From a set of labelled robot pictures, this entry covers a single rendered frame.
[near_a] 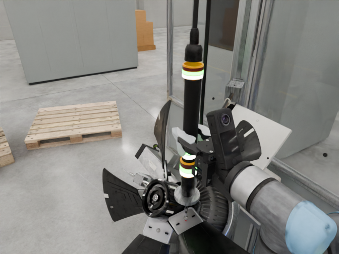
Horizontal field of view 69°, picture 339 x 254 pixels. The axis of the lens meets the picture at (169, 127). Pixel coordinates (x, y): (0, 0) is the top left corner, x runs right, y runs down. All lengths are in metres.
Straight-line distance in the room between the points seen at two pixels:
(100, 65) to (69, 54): 0.73
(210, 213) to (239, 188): 0.41
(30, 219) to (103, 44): 4.46
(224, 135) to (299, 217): 0.18
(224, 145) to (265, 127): 0.52
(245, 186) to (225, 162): 0.06
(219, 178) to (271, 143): 0.45
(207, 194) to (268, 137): 0.30
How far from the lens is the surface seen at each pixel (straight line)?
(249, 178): 0.44
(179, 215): 0.78
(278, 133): 0.94
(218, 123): 0.46
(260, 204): 0.43
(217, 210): 0.86
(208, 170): 0.50
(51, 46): 5.96
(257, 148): 0.64
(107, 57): 6.27
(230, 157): 0.48
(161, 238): 0.85
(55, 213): 2.59
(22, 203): 2.82
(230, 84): 1.15
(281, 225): 0.42
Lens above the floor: 1.78
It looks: 29 degrees down
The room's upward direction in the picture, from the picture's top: straight up
